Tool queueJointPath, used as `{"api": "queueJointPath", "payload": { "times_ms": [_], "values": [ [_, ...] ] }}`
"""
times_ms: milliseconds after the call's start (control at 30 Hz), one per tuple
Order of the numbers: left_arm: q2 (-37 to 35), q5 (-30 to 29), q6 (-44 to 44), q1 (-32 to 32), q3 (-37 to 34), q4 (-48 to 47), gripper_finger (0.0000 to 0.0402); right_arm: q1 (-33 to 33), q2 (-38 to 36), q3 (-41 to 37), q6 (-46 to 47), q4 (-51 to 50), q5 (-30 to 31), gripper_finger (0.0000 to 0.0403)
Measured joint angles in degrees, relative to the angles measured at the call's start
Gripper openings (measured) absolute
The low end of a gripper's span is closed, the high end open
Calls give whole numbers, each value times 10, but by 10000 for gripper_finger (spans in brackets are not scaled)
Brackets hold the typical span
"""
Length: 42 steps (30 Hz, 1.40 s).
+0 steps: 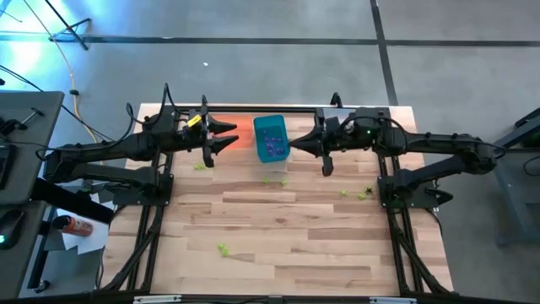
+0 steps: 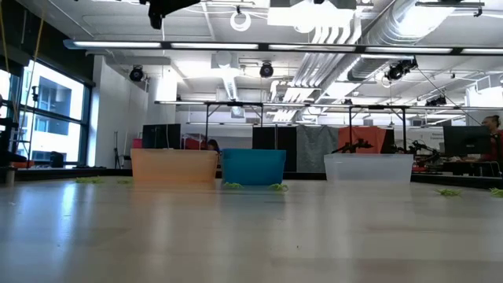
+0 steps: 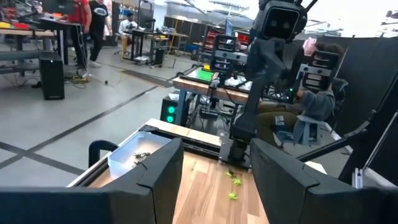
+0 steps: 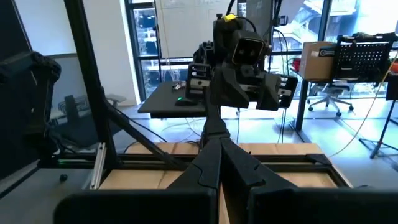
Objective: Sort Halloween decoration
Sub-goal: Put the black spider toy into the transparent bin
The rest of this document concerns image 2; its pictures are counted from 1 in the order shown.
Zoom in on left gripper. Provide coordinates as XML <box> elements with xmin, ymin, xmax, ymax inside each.
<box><xmin>139</xmin><ymin>0</ymin><xmax>201</xmax><ymax>31</ymax></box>

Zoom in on teal plastic bin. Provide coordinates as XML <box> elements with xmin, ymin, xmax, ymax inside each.
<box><xmin>222</xmin><ymin>149</ymin><xmax>288</xmax><ymax>186</ymax></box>

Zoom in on overhead light bar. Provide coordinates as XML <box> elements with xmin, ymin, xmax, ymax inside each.
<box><xmin>62</xmin><ymin>39</ymin><xmax>503</xmax><ymax>56</ymax></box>

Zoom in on black ceiling spotlight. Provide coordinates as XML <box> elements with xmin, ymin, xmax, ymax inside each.
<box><xmin>259</xmin><ymin>61</ymin><xmax>275</xmax><ymax>79</ymax></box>
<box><xmin>128</xmin><ymin>66</ymin><xmax>145</xmax><ymax>83</ymax></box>

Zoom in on red cabinet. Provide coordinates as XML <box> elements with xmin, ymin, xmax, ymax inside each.
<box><xmin>181</xmin><ymin>133</ymin><xmax>209</xmax><ymax>151</ymax></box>

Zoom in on orange translucent plastic bin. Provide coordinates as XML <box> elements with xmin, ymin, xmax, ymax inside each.
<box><xmin>130</xmin><ymin>148</ymin><xmax>219</xmax><ymax>184</ymax></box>

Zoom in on large window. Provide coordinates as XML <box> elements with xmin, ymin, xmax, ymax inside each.
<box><xmin>0</xmin><ymin>58</ymin><xmax>94</xmax><ymax>168</ymax></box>

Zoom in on white ceiling pipes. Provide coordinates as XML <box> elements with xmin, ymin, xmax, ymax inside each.
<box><xmin>292</xmin><ymin>23</ymin><xmax>357</xmax><ymax>90</ymax></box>

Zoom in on black double monitor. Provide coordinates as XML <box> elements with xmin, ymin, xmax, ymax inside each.
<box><xmin>251</xmin><ymin>125</ymin><xmax>298</xmax><ymax>151</ymax></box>

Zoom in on grey cloth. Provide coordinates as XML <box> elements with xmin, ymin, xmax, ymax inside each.
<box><xmin>295</xmin><ymin>125</ymin><xmax>340</xmax><ymax>174</ymax></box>

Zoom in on black equipment stand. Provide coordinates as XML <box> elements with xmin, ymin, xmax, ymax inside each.
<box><xmin>0</xmin><ymin>117</ymin><xmax>21</xmax><ymax>168</ymax></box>

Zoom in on orange cloth panel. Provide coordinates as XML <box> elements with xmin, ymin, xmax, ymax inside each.
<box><xmin>337</xmin><ymin>125</ymin><xmax>388</xmax><ymax>155</ymax></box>

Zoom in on clear plastic bin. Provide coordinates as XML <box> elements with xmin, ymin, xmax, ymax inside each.
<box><xmin>323</xmin><ymin>153</ymin><xmax>414</xmax><ymax>183</ymax></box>

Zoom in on black ceiling light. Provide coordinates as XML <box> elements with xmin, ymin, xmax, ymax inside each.
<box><xmin>424</xmin><ymin>95</ymin><xmax>448</xmax><ymax>108</ymax></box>

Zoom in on white cable coil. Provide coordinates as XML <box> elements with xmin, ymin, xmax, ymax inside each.
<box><xmin>229</xmin><ymin>10</ymin><xmax>252</xmax><ymax>32</ymax></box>

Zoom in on black table frame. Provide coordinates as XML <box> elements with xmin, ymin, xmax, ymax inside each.
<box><xmin>347</xmin><ymin>104</ymin><xmax>409</xmax><ymax>153</ymax></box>
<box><xmin>203</xmin><ymin>101</ymin><xmax>265</xmax><ymax>151</ymax></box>

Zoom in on yellow cable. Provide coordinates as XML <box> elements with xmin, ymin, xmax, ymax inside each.
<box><xmin>19</xmin><ymin>15</ymin><xmax>45</xmax><ymax>130</ymax></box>

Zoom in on silver ventilation duct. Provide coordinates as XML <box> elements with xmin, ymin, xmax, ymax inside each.
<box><xmin>347</xmin><ymin>0</ymin><xmax>459</xmax><ymax>82</ymax></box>

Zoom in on black ceiling camera rig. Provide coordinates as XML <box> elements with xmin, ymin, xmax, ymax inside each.
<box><xmin>383</xmin><ymin>57</ymin><xmax>419</xmax><ymax>83</ymax></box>

